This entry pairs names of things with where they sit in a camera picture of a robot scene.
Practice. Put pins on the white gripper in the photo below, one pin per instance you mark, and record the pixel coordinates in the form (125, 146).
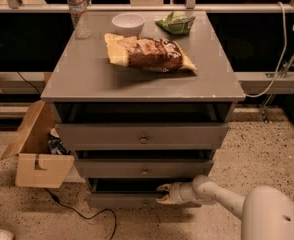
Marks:
(176, 193)

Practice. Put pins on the grey bottom drawer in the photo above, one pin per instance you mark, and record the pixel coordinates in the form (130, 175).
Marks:
(127, 192)

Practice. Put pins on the grey drawer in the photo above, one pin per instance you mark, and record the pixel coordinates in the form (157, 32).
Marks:
(143, 136)
(142, 168)
(127, 192)

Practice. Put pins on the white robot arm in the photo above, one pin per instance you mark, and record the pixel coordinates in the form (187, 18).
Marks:
(265, 212)

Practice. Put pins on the grey middle drawer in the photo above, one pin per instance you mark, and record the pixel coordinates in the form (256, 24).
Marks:
(142, 168)

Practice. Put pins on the grey drawer cabinet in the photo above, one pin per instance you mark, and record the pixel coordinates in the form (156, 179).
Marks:
(86, 88)

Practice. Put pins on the grey top drawer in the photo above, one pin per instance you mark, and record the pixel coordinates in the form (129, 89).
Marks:
(143, 136)

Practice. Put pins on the dark item in box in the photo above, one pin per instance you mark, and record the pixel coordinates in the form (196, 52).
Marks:
(56, 146)

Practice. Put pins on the cardboard box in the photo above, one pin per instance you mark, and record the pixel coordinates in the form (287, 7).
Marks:
(37, 166)

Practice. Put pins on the brown yellow chip bag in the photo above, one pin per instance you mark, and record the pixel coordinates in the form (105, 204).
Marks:
(152, 54)

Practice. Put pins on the green snack bag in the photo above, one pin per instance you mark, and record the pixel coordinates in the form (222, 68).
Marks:
(176, 23)

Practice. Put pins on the white bowl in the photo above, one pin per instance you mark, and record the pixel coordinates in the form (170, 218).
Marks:
(128, 24)

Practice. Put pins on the clear plastic water bottle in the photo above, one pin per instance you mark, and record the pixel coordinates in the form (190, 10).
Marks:
(79, 16)

